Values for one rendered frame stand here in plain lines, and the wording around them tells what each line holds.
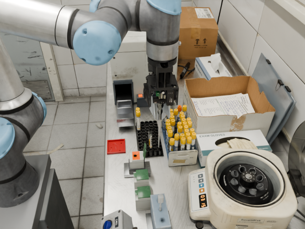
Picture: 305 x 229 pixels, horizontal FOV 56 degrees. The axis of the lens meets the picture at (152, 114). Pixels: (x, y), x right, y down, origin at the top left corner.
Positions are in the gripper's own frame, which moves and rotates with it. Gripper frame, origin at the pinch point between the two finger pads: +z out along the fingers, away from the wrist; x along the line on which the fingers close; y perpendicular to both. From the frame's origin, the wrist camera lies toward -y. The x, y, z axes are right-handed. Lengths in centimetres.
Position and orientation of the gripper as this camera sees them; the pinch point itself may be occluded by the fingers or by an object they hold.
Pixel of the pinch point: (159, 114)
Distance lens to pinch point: 83.3
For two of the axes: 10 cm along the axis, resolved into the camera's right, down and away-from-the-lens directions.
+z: 0.0, 7.7, 6.4
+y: 1.1, 6.3, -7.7
